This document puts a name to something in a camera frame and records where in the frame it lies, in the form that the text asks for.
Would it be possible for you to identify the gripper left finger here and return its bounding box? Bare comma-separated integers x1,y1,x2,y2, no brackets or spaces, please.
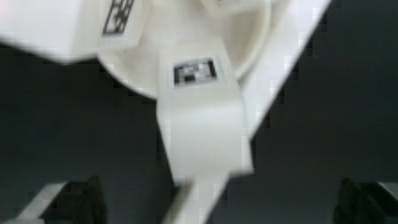
11,176,108,224

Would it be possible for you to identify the white L-shaped barrier wall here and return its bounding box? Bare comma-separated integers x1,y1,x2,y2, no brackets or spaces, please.
162,0,332,224

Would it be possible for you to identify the white stool leg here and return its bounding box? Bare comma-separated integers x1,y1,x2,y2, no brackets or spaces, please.
0,0,153,66
156,37,252,182

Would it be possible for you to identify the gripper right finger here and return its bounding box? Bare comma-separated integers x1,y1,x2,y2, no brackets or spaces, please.
332,178,398,224

